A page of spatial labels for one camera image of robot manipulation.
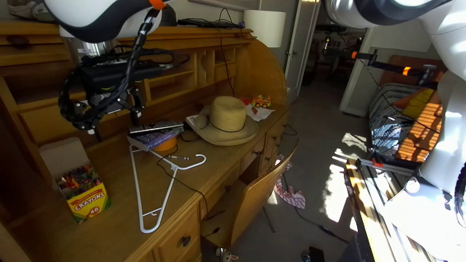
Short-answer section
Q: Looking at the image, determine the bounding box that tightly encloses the white door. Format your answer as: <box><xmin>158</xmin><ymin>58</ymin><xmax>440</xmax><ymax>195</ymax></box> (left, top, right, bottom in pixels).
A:
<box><xmin>284</xmin><ymin>0</ymin><xmax>321</xmax><ymax>104</ymax></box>

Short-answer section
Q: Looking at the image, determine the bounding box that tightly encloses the yellow pillow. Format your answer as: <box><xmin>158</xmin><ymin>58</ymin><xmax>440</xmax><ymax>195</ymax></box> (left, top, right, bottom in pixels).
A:
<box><xmin>402</xmin><ymin>88</ymin><xmax>436</xmax><ymax>120</ymax></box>

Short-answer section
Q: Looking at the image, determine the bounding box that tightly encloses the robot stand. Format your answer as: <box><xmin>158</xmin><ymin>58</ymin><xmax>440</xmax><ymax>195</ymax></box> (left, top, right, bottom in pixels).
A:
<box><xmin>344</xmin><ymin>158</ymin><xmax>466</xmax><ymax>262</ymax></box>

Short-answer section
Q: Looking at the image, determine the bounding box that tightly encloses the heap of crayons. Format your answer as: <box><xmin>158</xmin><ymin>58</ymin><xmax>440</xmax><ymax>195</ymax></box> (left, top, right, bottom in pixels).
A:
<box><xmin>56</xmin><ymin>165</ymin><xmax>103</xmax><ymax>199</ymax></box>

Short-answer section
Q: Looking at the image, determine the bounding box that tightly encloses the straw hat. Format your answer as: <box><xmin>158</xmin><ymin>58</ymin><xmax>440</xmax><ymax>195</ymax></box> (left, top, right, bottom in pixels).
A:
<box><xmin>194</xmin><ymin>96</ymin><xmax>259</xmax><ymax>147</ymax></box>

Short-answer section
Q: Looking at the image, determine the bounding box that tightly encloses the black cable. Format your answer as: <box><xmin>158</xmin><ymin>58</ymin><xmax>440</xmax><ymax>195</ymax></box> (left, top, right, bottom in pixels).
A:
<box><xmin>156</xmin><ymin>144</ymin><xmax>211</xmax><ymax>219</ymax></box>
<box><xmin>282</xmin><ymin>174</ymin><xmax>351</xmax><ymax>244</ymax></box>
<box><xmin>358</xmin><ymin>59</ymin><xmax>441</xmax><ymax>134</ymax></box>
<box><xmin>177</xmin><ymin>7</ymin><xmax>256</xmax><ymax>98</ymax></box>

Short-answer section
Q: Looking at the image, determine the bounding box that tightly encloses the white lamp shade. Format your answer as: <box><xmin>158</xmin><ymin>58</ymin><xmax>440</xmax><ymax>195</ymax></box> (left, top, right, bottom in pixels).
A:
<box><xmin>244</xmin><ymin>9</ymin><xmax>287</xmax><ymax>48</ymax></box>

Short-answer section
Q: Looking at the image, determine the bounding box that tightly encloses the white booklet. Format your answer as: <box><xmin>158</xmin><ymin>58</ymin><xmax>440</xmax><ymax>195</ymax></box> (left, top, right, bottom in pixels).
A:
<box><xmin>185</xmin><ymin>114</ymin><xmax>199</xmax><ymax>132</ymax></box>

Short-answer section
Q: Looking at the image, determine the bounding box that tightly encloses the white wire hanger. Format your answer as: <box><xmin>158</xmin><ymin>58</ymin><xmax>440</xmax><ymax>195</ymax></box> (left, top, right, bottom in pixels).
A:
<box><xmin>129</xmin><ymin>144</ymin><xmax>207</xmax><ymax>234</ymax></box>

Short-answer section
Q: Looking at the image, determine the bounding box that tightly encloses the wooden chair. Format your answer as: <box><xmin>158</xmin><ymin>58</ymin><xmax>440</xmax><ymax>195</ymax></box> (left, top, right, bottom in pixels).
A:
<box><xmin>200</xmin><ymin>140</ymin><xmax>300</xmax><ymax>249</ymax></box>

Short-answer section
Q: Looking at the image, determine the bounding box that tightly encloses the black box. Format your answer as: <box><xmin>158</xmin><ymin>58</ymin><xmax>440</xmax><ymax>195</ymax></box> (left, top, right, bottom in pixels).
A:
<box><xmin>301</xmin><ymin>246</ymin><xmax>325</xmax><ymax>262</ymax></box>

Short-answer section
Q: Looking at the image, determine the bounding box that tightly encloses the drawer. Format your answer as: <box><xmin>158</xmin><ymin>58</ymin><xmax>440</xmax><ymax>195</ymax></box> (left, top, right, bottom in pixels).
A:
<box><xmin>239</xmin><ymin>136</ymin><xmax>266</xmax><ymax>174</ymax></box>
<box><xmin>199</xmin><ymin>164</ymin><xmax>242</xmax><ymax>220</ymax></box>
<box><xmin>0</xmin><ymin>34</ymin><xmax>70</xmax><ymax>67</ymax></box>
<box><xmin>154</xmin><ymin>209</ymin><xmax>202</xmax><ymax>262</ymax></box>

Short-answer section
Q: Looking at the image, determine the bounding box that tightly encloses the orange toy car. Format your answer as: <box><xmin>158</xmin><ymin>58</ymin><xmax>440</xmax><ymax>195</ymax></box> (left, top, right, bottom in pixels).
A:
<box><xmin>251</xmin><ymin>94</ymin><xmax>272</xmax><ymax>109</ymax></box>

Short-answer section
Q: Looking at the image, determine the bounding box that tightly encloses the yellow crayon box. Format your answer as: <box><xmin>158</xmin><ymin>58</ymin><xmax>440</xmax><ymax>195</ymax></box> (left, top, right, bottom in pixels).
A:
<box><xmin>39</xmin><ymin>137</ymin><xmax>111</xmax><ymax>223</ymax></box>

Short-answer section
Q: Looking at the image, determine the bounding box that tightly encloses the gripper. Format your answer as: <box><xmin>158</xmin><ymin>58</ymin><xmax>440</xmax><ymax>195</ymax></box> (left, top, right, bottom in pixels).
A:
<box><xmin>71</xmin><ymin>86</ymin><xmax>145</xmax><ymax>142</ymax></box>

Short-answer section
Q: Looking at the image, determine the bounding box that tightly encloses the orange bowl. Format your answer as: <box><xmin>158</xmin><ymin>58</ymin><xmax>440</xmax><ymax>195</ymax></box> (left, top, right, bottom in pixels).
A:
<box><xmin>152</xmin><ymin>136</ymin><xmax>178</xmax><ymax>152</ymax></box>

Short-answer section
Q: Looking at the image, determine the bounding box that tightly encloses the dark flat book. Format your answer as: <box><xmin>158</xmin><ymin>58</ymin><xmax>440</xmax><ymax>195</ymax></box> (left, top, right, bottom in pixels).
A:
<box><xmin>129</xmin><ymin>121</ymin><xmax>185</xmax><ymax>134</ymax></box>

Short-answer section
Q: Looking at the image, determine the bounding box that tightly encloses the white paper sheet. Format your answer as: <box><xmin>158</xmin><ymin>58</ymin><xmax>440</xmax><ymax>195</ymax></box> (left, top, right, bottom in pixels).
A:
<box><xmin>246</xmin><ymin>104</ymin><xmax>276</xmax><ymax>122</ymax></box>

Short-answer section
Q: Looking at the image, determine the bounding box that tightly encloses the sneaker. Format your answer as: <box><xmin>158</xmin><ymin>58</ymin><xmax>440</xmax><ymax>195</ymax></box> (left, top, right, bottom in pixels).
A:
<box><xmin>7</xmin><ymin>0</ymin><xmax>56</xmax><ymax>23</ymax></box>

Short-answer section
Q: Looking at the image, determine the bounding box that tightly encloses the purple book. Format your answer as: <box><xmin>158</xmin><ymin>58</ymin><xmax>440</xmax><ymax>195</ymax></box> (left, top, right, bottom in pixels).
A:
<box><xmin>126</xmin><ymin>127</ymin><xmax>185</xmax><ymax>152</ymax></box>

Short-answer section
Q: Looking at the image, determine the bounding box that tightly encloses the red and white cloth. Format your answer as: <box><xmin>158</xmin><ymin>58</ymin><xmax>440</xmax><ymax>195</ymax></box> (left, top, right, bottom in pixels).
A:
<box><xmin>273</xmin><ymin>154</ymin><xmax>307</xmax><ymax>209</ymax></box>

